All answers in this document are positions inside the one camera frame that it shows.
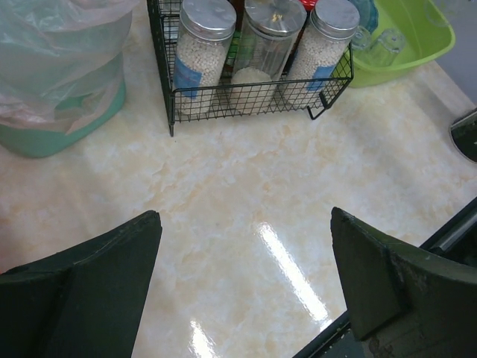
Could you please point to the teal ceramic plate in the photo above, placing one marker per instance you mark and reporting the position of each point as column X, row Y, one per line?
column 369, row 15

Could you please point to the green bin with plastic bag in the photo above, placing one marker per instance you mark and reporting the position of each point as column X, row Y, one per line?
column 62, row 71

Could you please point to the silver lid spice jar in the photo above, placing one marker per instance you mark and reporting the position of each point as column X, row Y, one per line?
column 205, row 34

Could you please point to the dark jar at right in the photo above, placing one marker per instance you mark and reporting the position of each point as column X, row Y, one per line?
column 464, row 135

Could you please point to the upturned wine glass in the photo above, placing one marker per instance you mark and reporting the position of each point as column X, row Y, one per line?
column 268, row 33

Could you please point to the green plastic tub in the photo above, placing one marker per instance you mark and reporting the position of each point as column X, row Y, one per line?
column 425, row 42

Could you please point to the black wire rack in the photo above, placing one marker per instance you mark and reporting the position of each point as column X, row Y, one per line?
column 226, row 99

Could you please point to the red lid sauce jar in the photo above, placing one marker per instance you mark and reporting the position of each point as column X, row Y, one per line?
column 309, row 5

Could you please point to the small glass bowl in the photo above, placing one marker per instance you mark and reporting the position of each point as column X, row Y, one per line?
column 361, row 40

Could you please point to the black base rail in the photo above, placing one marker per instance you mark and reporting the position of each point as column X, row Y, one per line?
column 410, row 291

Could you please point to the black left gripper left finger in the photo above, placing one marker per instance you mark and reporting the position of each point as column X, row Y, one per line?
column 85, row 301

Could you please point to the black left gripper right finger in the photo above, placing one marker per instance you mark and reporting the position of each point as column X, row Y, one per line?
column 402, row 291

